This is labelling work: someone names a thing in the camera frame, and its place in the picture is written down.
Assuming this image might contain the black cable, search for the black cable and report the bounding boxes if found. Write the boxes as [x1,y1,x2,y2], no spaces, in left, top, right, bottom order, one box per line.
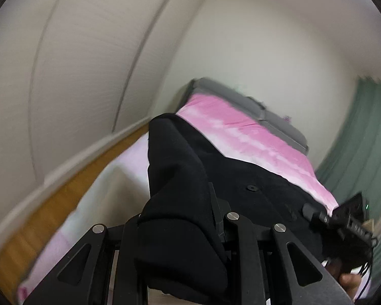
[352,238,379,302]

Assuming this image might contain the person's right hand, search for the person's right hand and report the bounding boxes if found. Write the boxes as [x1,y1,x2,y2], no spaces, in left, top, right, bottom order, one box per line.
[328,258,367,300]

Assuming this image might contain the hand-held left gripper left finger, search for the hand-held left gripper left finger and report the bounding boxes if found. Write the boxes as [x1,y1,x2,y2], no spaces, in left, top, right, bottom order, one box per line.
[22,213,150,305]

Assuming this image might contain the white slatted blind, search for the white slatted blind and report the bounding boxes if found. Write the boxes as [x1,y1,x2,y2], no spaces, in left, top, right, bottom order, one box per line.
[0,0,212,236]

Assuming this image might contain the green curtain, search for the green curtain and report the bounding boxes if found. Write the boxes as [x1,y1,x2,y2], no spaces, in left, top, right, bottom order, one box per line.
[316,75,381,293]

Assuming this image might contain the black pants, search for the black pants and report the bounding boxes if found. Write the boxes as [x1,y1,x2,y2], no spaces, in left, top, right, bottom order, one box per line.
[136,113,337,305]

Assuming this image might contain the pink floral blanket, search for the pink floral blanket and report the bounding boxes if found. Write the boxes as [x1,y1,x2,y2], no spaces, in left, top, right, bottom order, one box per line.
[17,94,373,305]

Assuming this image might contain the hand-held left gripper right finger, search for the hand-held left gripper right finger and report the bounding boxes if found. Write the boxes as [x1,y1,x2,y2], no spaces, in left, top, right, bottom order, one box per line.
[209,182,356,305]

